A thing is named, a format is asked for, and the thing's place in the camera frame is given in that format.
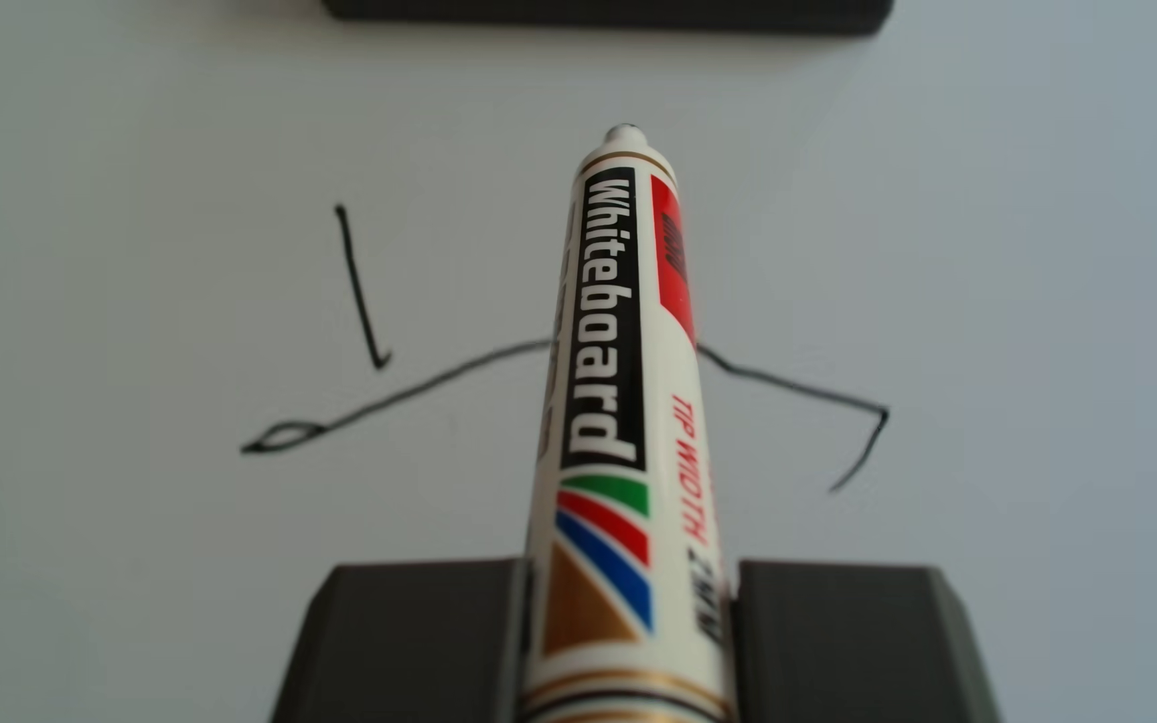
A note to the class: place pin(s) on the white whiteboard marker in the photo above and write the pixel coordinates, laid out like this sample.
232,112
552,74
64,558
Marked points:
619,402

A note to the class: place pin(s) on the grey marker holder block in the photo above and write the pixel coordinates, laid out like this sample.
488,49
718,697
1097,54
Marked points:
609,12

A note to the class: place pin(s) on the whiteboard with silver frame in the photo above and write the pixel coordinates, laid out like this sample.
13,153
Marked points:
1040,251

